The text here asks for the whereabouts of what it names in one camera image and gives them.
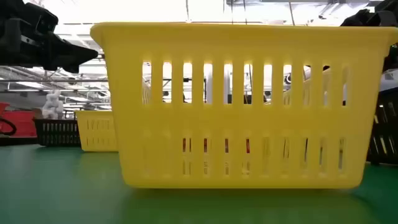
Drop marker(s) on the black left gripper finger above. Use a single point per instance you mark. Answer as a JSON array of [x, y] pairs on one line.
[[68, 53], [66, 68]]

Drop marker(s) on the black slotted plastic basket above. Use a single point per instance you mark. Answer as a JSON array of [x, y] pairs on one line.
[[57, 132], [384, 133]]

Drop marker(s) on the yellow slotted plastic basket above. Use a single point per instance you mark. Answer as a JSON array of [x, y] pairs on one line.
[[96, 130], [217, 124]]

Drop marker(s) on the metal background rack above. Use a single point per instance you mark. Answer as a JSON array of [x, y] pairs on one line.
[[46, 80]]

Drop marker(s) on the white bulky background object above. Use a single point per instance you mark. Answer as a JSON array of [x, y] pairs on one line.
[[53, 105]]

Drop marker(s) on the red background bin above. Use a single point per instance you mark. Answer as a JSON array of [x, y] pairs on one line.
[[23, 123]]

